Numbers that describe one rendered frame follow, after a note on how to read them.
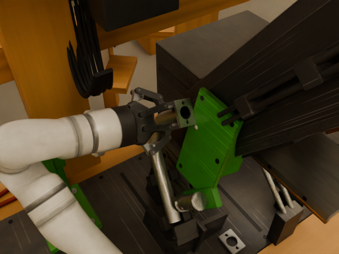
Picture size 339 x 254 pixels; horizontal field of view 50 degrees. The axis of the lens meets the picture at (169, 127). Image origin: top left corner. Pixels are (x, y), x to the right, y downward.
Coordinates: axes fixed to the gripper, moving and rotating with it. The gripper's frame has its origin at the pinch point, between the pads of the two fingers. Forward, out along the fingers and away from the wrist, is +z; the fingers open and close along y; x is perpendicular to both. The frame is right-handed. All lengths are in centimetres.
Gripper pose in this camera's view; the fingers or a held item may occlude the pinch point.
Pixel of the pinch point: (174, 115)
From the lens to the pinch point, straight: 73.4
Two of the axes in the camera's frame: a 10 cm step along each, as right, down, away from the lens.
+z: 8.1, -1.9, 5.6
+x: -5.5, 1.2, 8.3
